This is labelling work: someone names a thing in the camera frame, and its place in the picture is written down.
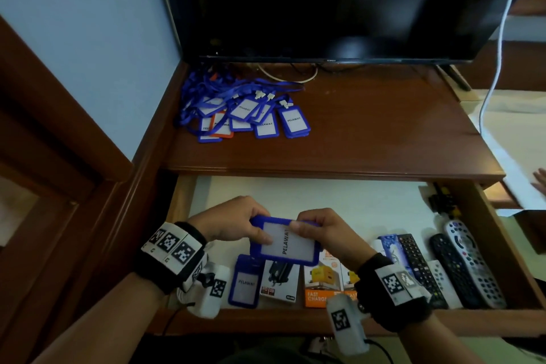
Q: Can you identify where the thick white power cable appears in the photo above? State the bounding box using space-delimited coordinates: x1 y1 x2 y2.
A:
478 0 530 134

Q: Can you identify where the blue soap packet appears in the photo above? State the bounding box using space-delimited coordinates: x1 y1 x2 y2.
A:
378 234 410 268

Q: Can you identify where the pile of blue ID lanyards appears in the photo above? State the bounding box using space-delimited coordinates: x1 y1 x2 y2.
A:
175 69 312 143

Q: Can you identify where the thin beige cable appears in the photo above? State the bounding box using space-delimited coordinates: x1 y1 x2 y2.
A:
257 63 319 84

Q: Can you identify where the black television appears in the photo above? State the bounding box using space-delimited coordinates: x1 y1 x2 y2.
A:
151 0 546 65

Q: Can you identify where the brown wooden side cabinet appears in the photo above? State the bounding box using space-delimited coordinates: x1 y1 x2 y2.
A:
454 39 546 92

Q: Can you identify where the black plug adapter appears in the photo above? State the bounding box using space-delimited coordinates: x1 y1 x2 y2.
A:
428 195 449 215

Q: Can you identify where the wide black remote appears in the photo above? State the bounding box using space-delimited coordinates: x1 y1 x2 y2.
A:
429 233 485 310

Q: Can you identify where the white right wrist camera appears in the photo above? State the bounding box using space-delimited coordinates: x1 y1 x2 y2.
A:
326 293 371 357

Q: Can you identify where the black left wristband with markers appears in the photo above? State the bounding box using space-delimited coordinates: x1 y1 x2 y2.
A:
134 221 210 295

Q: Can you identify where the person's dark green clothing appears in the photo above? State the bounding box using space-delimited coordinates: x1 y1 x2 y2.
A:
221 342 342 364

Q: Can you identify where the black right wristband with markers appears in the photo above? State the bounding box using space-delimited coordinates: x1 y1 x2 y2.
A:
354 253 432 333

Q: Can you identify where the blue badge holder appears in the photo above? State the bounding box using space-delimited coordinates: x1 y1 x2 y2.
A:
249 214 321 267
228 254 265 309

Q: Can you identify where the person's left hand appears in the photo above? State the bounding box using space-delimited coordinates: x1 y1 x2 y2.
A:
187 196 274 246

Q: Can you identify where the person's left forearm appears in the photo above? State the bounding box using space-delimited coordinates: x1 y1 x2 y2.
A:
32 272 165 364

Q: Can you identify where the black wristband with markers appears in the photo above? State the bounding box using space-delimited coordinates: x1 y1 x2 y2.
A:
134 221 210 295
354 253 432 333

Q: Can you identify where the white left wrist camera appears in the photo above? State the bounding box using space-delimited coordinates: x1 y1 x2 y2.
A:
177 263 231 320

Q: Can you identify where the large white remote control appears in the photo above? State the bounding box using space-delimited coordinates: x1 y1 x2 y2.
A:
443 219 507 310

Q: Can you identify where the slim black remote control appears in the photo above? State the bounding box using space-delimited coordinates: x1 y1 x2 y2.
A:
397 233 449 310

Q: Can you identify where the small white remote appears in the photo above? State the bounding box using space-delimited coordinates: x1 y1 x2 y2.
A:
428 260 464 310

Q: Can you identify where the small yellow flashlight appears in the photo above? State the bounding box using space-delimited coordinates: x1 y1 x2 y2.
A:
441 187 461 220

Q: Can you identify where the black television stand leg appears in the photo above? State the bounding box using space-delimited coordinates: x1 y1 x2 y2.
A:
439 64 472 92

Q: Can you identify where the black right camera cable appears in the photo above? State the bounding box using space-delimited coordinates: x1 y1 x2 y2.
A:
365 338 395 364

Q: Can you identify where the white fabric sheet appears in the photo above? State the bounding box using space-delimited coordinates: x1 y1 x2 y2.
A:
460 89 546 217

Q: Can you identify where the white charger box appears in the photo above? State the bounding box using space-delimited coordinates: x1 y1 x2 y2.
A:
259 259 301 304

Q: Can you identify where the person's right hand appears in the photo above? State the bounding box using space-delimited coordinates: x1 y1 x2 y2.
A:
289 208 378 273

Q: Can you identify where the wooden drawer with white bottom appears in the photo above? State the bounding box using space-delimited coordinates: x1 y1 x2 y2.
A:
147 175 546 337

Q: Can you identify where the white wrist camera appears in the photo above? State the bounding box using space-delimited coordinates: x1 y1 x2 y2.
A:
326 293 371 357
177 263 231 320

